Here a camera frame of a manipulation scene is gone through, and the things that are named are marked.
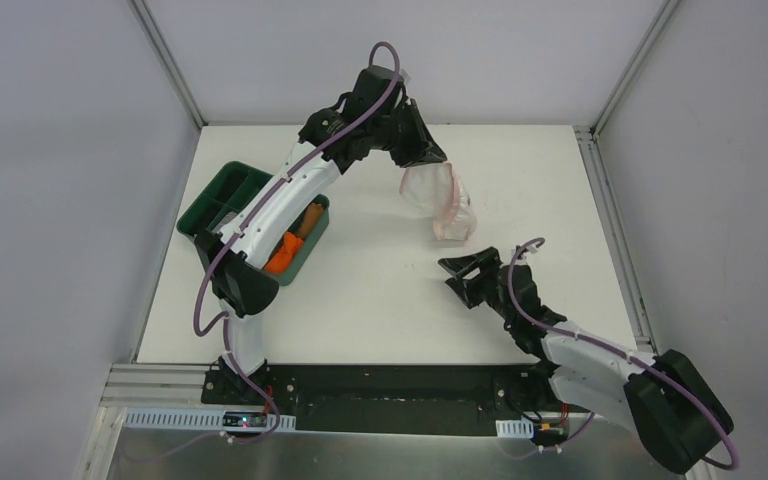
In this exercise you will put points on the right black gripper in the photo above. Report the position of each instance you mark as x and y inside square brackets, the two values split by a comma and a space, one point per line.
[492, 281]

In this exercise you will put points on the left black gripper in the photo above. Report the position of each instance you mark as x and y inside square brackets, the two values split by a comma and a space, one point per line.
[417, 142]

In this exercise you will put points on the white underwear pink trim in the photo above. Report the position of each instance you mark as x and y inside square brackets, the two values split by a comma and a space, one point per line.
[438, 192]

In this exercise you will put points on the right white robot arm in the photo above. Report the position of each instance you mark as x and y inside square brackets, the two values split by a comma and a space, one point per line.
[661, 398]

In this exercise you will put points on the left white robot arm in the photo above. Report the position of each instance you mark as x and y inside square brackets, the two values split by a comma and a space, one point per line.
[233, 256]

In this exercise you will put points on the orange rolled cloth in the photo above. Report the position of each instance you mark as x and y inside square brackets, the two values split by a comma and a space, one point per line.
[285, 253]

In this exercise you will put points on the green compartment tray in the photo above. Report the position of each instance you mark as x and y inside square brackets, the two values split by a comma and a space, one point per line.
[233, 187]

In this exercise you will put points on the grey striped rolled cloth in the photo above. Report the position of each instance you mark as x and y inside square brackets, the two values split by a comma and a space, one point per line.
[227, 218]

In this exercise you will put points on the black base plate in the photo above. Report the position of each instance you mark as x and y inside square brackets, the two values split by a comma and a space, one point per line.
[449, 400]

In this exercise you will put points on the small white cable duct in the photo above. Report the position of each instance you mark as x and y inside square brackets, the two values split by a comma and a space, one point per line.
[521, 428]

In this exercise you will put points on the right side aluminium rail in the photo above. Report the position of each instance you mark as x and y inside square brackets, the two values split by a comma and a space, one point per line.
[610, 218]

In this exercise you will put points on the aluminium rail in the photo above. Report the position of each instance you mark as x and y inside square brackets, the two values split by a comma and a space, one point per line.
[610, 218]
[167, 385]

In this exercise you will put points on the aluminium front rail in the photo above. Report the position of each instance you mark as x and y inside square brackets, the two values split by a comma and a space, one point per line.
[167, 385]

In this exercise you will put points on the white slotted cable duct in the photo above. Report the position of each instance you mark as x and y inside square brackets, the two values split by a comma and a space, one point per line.
[236, 421]

